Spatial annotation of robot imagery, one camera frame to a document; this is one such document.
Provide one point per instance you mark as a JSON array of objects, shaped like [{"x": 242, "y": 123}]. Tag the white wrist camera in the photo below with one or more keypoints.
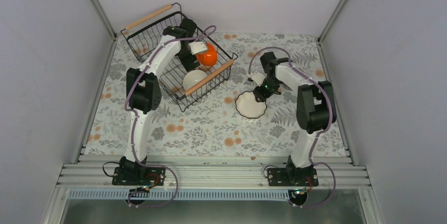
[
  {"x": 257, "y": 78},
  {"x": 198, "y": 47}
]

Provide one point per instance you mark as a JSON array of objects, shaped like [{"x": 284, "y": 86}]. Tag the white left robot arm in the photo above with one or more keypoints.
[{"x": 143, "y": 87}]

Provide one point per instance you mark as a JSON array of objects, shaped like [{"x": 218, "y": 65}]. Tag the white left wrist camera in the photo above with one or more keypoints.
[{"x": 198, "y": 47}]

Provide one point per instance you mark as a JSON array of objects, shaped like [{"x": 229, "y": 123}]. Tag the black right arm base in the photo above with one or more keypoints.
[{"x": 290, "y": 175}]

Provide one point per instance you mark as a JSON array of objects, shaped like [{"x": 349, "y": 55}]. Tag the orange glossy bowl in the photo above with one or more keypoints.
[{"x": 209, "y": 57}]

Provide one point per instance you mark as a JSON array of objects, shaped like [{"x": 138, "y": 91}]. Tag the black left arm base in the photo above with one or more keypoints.
[{"x": 129, "y": 173}]

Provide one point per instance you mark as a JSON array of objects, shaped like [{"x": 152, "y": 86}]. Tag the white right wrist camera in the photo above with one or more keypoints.
[{"x": 257, "y": 78}]

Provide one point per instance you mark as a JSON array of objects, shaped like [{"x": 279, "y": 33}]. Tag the black wire dish rack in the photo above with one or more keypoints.
[{"x": 143, "y": 39}]

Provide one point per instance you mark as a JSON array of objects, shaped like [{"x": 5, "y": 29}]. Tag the wooden rack handle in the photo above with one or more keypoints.
[
  {"x": 148, "y": 17},
  {"x": 209, "y": 77}
]

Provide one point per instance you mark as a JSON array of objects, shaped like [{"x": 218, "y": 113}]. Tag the wooden rack handle near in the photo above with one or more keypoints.
[{"x": 209, "y": 77}]

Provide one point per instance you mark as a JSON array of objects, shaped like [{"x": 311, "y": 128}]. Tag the floral table mat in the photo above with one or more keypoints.
[{"x": 212, "y": 126}]

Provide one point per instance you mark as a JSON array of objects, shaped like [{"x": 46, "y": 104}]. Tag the white scalloped bowl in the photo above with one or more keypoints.
[{"x": 248, "y": 107}]

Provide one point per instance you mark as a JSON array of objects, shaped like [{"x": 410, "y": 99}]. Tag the aluminium frame post left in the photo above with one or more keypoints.
[{"x": 104, "y": 19}]

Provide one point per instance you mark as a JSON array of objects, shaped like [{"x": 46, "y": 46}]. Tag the white ribbed bowl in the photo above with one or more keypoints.
[{"x": 192, "y": 78}]

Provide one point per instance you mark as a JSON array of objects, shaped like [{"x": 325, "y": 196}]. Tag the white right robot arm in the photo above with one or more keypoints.
[{"x": 315, "y": 111}]

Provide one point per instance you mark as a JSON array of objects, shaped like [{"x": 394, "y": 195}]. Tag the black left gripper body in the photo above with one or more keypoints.
[{"x": 183, "y": 57}]

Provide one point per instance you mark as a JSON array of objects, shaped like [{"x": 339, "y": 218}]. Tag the aluminium frame post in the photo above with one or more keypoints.
[
  {"x": 340, "y": 5},
  {"x": 104, "y": 19}
]

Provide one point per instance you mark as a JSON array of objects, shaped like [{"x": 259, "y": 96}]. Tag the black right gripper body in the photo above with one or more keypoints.
[{"x": 271, "y": 87}]

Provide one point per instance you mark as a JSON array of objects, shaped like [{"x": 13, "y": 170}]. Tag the aluminium rail base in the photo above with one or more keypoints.
[{"x": 93, "y": 177}]

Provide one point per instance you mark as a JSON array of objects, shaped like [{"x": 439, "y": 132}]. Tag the wooden rack handle far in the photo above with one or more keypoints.
[{"x": 148, "y": 17}]

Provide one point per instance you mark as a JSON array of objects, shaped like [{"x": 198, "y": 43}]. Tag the aluminium frame post right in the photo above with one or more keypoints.
[{"x": 340, "y": 5}]

